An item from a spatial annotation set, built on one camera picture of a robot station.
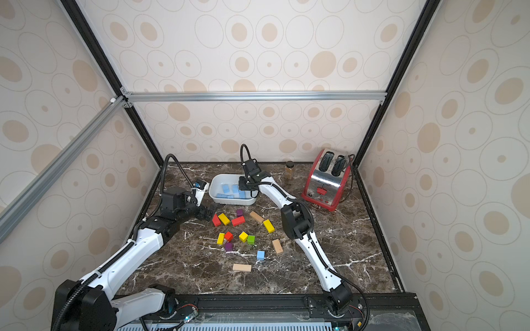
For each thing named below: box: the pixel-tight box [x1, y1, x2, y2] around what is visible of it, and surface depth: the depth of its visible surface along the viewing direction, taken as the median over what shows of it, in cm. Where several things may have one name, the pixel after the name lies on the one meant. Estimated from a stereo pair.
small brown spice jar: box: [285, 160, 295, 180], surface depth 111 cm
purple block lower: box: [224, 242, 234, 252], surface depth 89 cm
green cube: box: [247, 235, 257, 246], surface depth 90 cm
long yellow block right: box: [262, 218, 276, 234], surface depth 96 cm
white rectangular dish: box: [208, 173, 259, 205], surface depth 108 cm
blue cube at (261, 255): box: [256, 250, 266, 261], surface depth 86 cm
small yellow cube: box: [238, 231, 249, 243], surface depth 91 cm
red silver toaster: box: [301, 148, 352, 212], surface depth 94 cm
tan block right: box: [271, 238, 284, 254], surface depth 88 cm
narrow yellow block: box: [216, 232, 225, 245], surface depth 92 cm
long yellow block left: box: [218, 212, 231, 227], surface depth 97 cm
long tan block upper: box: [249, 211, 265, 224], surface depth 99 cm
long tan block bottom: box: [232, 263, 252, 272], surface depth 83 cm
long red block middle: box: [231, 215, 246, 227], surface depth 98 cm
